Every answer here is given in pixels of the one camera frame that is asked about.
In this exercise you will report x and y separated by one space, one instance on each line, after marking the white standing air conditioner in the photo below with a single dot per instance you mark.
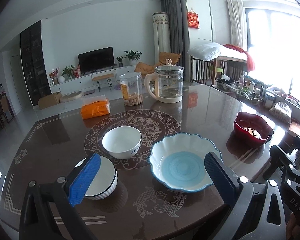
161 30

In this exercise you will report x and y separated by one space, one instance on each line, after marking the red flower-shaped dish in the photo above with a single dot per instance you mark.
252 129

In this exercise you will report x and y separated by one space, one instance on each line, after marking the basket of sundries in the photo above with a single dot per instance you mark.
226 85

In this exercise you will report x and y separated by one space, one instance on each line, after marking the white tv cabinet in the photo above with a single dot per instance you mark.
85 82

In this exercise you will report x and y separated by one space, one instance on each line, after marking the red wall hanging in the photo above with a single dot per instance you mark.
192 19

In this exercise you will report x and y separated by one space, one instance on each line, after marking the dark display cabinet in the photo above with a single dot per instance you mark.
32 62

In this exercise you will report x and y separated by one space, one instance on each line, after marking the red flower vase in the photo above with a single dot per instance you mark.
54 75

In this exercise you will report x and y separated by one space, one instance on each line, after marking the grey curtain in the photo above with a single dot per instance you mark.
177 41

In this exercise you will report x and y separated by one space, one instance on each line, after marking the white ribbed bowl black rim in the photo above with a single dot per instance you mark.
105 181

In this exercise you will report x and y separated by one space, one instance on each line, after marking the clear plastic peanut jar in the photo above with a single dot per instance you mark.
131 88

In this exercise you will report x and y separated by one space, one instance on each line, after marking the wooden stool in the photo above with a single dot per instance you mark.
107 77

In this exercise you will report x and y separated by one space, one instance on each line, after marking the white bowl blue characters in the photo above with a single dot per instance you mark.
122 142

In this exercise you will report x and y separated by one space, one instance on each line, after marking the blue scalloped bowl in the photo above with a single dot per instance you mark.
178 162

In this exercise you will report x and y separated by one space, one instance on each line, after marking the small potted plant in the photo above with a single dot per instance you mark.
120 61

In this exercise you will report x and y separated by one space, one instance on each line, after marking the cardboard box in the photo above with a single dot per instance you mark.
49 100

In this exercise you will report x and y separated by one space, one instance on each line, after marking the white pillow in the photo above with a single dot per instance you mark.
207 52

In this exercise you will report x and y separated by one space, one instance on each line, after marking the glass kettle cream handle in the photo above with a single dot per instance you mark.
165 84

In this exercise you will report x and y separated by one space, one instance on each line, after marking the bagged snack pack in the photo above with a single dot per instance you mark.
282 112

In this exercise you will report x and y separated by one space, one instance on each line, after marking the potted green plant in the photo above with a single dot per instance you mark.
132 56

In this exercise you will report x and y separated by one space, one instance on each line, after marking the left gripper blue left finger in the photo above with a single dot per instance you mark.
80 178

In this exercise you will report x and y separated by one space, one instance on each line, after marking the wooden crib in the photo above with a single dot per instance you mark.
207 72

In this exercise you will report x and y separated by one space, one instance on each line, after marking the orange book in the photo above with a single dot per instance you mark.
294 129

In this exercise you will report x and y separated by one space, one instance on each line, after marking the black television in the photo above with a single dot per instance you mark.
95 60

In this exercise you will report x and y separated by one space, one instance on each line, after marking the orange tissue pack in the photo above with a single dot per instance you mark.
95 106

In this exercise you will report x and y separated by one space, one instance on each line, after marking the orange lounge chair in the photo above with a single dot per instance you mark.
145 69

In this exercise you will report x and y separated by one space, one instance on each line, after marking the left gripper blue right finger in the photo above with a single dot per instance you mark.
223 178

